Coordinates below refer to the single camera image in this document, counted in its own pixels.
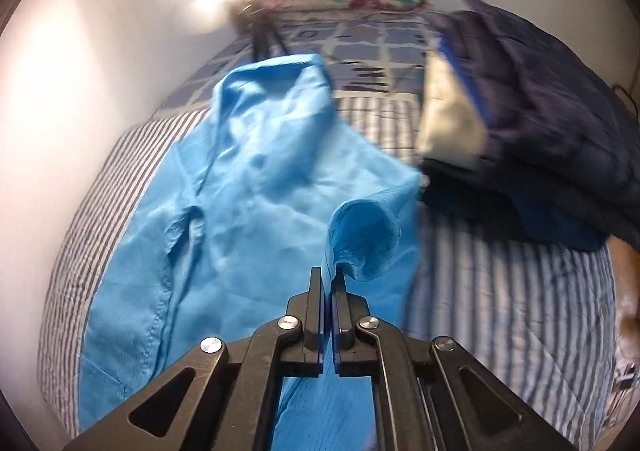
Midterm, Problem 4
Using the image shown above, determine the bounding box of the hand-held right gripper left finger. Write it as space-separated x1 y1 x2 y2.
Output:
62 267 326 451

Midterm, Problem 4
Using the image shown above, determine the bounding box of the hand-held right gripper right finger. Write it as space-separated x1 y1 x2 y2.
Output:
327 267 578 451

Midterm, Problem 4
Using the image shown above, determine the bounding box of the blue jacket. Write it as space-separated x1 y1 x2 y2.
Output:
79 54 426 451

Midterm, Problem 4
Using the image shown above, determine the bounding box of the striped blanket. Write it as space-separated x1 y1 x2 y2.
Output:
37 96 618 451

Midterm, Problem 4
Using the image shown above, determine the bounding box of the beige folded cloth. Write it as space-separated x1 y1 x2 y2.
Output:
417 51 488 169

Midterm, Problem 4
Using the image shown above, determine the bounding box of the blue folded garment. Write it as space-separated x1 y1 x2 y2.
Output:
510 191 608 252

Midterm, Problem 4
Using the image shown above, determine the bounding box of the blue checkered bedsheet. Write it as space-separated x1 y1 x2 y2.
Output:
160 14 441 112

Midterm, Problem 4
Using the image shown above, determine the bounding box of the black tripod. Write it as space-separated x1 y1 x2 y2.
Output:
235 1 291 63

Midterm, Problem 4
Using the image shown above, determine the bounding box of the dark navy puffer jacket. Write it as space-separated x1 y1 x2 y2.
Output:
425 0 640 252

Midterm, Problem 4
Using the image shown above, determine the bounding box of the floral folded quilt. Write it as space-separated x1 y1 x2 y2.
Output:
295 0 431 14

